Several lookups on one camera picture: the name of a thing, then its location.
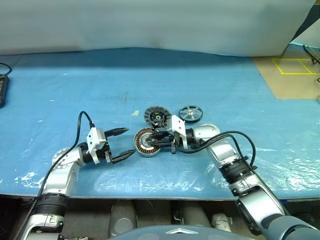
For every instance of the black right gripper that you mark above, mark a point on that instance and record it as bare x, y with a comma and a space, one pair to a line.
178, 139

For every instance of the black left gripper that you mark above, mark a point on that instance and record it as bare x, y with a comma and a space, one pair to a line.
108, 155

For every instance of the grey round motor housing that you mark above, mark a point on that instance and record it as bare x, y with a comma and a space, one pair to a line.
140, 146

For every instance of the grey round motor lid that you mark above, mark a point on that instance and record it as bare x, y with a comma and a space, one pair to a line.
156, 116

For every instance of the silver spoked rotor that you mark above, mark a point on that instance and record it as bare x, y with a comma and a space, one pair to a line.
191, 113

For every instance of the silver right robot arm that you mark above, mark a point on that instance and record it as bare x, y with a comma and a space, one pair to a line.
225, 152

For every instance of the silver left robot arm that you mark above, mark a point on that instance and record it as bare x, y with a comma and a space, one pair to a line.
60, 180

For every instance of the tan tape piece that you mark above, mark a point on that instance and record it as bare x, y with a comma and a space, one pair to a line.
135, 112

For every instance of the blue table mat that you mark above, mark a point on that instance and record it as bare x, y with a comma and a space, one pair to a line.
75, 87

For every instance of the grey rounded cylinder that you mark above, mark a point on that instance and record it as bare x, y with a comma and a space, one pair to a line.
193, 212
122, 217

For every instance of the grey-blue rounded cover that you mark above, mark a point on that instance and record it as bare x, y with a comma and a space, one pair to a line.
175, 235

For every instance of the white backdrop sheet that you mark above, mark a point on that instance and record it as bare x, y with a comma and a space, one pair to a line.
150, 22

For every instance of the black flat device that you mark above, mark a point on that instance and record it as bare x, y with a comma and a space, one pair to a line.
3, 90

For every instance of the brown cardboard floor sheet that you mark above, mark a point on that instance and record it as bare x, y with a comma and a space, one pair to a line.
287, 85

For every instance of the yellow floor tape marking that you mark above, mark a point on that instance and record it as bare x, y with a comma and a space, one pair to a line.
297, 73

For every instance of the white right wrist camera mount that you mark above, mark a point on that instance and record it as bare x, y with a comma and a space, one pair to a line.
178, 123

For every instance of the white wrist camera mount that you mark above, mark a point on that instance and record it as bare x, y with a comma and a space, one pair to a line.
93, 136
178, 123

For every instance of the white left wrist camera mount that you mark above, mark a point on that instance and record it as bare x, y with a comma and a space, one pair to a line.
93, 136

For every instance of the small white bracket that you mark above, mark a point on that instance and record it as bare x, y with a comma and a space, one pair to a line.
222, 222

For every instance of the black metal frame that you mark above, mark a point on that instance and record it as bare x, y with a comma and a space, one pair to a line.
309, 50

